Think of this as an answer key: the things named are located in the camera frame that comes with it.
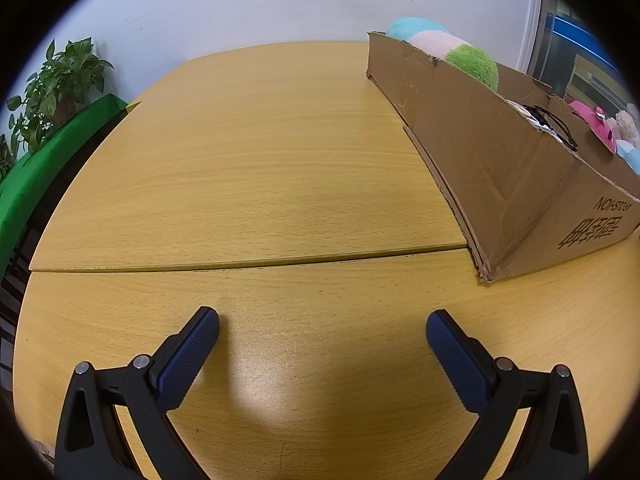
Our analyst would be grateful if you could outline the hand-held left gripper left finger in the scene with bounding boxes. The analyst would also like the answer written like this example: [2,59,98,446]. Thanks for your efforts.
[54,306,221,480]

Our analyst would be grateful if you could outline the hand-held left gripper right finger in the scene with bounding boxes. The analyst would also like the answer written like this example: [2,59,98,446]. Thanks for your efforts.
[426,310,590,480]

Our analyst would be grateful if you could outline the brown cardboard box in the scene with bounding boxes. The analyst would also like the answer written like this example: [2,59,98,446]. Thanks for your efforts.
[366,31,640,282]

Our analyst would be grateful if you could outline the black sunglasses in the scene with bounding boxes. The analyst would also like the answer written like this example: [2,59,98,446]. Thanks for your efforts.
[520,104,580,152]

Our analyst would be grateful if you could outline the wooden desktop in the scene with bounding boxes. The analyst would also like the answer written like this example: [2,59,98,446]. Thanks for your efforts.
[12,41,640,480]

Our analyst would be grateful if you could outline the green chair back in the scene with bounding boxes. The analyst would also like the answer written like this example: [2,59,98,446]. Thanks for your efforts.
[0,94,130,281]

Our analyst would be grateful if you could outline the white blue plush dog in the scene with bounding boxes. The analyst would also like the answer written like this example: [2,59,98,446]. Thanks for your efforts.
[616,139,640,177]

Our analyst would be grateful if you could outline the pink plush toy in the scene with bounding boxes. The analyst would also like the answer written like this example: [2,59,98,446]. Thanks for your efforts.
[570,100,619,154]

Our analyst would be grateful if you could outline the beige plush bear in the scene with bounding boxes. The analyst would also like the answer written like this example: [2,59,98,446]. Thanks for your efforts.
[614,109,640,144]

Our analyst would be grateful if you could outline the pastel caterpillar plush toy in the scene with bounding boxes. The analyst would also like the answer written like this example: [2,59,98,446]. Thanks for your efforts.
[386,17,500,92]

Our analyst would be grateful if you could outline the green potted plant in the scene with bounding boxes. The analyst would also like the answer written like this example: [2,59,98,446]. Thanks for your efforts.
[0,37,115,181]

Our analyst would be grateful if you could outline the glass door with blue band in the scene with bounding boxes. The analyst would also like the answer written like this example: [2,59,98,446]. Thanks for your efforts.
[517,0,637,111]

